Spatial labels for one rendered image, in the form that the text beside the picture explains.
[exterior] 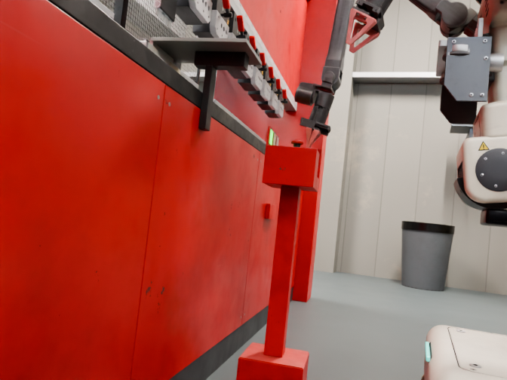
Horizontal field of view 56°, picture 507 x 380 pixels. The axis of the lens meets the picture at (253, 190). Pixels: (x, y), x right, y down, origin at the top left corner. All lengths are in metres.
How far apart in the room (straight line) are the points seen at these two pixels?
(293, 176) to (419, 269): 3.86
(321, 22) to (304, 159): 2.32
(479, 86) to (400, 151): 4.74
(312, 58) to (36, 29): 2.98
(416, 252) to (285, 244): 3.76
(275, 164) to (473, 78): 0.60
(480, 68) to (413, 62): 4.97
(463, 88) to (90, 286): 0.96
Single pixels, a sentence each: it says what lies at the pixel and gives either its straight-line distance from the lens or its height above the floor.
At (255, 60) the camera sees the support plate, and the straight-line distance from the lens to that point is 1.40.
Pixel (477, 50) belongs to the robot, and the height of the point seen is 1.01.
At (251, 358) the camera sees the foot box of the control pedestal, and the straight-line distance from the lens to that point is 1.56.
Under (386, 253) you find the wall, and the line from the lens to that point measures 5.94.
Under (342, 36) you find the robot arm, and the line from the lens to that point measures 1.71.
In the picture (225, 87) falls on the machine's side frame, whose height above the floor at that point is 1.49.
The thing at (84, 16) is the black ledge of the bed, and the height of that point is 0.84.
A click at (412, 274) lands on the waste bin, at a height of 0.13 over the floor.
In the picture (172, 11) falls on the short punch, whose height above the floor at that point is 1.12.
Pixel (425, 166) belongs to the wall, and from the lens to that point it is 5.98.
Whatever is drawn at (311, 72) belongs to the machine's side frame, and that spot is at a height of 1.64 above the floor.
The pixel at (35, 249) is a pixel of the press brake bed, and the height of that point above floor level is 0.47.
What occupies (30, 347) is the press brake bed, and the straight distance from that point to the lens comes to 0.83.
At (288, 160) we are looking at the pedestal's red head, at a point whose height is 0.73.
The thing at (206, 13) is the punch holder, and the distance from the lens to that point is 1.68.
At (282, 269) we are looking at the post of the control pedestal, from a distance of 1.55.
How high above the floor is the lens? 0.55
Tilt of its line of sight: 3 degrees up
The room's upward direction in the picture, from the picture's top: 6 degrees clockwise
